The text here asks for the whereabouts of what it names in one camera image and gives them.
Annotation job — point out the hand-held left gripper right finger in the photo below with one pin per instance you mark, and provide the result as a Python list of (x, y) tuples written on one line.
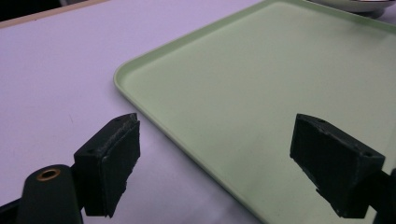
[(336, 161)]

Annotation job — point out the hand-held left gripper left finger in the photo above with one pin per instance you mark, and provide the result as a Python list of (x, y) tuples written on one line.
[(106, 168)]

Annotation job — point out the light green plastic tray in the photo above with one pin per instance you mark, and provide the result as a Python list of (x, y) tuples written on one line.
[(264, 102)]

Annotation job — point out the white bowl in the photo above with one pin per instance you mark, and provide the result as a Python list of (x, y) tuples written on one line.
[(358, 4)]

